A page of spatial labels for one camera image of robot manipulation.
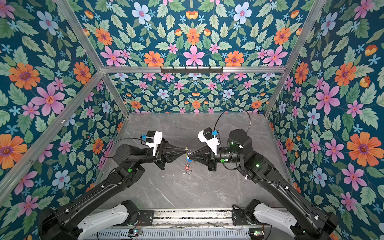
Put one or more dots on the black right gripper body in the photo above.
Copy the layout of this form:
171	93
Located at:
213	161

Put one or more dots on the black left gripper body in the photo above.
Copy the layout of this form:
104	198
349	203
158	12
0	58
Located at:
159	161

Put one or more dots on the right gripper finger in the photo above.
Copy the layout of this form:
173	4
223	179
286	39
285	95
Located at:
201	153
205	160

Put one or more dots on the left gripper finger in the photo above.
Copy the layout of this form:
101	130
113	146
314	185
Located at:
174	149
172	156

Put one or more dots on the large black yellow keyring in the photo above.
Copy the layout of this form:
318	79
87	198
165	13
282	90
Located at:
188	152

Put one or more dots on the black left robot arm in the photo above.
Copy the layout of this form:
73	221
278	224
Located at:
76	221

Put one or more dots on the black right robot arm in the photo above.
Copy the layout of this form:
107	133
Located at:
302	220

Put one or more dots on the white ventilation grille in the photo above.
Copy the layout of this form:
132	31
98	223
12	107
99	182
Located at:
171	234

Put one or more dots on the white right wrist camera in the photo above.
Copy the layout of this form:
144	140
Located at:
209	137

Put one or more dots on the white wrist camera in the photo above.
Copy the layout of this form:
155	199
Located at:
153	139
209	137

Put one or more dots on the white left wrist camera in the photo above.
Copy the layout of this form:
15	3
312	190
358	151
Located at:
153	139

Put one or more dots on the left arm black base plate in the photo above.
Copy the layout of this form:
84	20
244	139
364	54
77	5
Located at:
143	218

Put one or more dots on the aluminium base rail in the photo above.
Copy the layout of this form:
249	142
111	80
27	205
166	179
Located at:
221	218

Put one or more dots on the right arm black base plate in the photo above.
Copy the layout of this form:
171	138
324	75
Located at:
244	216

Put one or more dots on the black wall hook rack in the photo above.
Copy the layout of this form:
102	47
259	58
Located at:
191	70

